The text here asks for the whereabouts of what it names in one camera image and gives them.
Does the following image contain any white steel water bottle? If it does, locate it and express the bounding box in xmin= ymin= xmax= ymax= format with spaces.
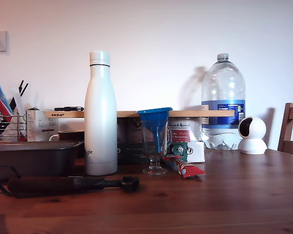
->
xmin=84 ymin=50 xmax=119 ymax=176

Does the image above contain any red patterned snack wrapper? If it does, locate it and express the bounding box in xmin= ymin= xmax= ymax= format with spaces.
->
xmin=161 ymin=156 xmax=206 ymax=179

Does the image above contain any black cord loop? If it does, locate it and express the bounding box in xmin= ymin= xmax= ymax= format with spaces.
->
xmin=0 ymin=165 xmax=22 ymax=195

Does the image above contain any blue plastic funnel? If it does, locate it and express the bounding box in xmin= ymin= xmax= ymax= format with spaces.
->
xmin=136 ymin=107 xmax=173 ymax=155

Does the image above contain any green and white carton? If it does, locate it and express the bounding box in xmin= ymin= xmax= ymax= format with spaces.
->
xmin=166 ymin=141 xmax=206 ymax=163

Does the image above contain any light wooden board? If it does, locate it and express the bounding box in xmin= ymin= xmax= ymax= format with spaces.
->
xmin=44 ymin=110 xmax=235 ymax=118

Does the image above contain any tin can with red label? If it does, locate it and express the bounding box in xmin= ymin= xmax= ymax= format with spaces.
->
xmin=167 ymin=117 xmax=202 ymax=143

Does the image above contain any white flat strip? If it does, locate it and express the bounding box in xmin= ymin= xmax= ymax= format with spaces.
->
xmin=12 ymin=88 xmax=26 ymax=115

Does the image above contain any brown wooden chair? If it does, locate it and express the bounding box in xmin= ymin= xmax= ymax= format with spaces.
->
xmin=277 ymin=102 xmax=293 ymax=157

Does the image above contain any white printed carton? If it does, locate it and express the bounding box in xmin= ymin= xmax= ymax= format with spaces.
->
xmin=26 ymin=109 xmax=59 ymax=142

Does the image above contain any blue book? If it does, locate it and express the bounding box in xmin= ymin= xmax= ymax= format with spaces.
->
xmin=0 ymin=83 xmax=14 ymax=115

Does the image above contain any black baking pan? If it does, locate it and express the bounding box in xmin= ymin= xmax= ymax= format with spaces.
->
xmin=0 ymin=140 xmax=85 ymax=177

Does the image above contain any dark green box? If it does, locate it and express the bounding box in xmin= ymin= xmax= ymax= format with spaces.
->
xmin=117 ymin=142 xmax=151 ymax=164

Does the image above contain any black pen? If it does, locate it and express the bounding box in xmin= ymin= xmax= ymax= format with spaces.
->
xmin=54 ymin=106 xmax=84 ymax=112

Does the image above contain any black tool with wooden handle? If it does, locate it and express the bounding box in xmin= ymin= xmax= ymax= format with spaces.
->
xmin=7 ymin=175 xmax=140 ymax=195

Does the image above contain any white round security camera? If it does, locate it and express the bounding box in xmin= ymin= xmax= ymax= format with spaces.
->
xmin=237 ymin=116 xmax=268 ymax=155

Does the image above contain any large clear plastic water bottle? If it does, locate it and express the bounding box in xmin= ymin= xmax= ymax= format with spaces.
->
xmin=200 ymin=53 xmax=247 ymax=151

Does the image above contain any clear footed glass cup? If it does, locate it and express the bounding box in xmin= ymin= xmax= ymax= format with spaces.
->
xmin=141 ymin=119 xmax=173 ymax=176

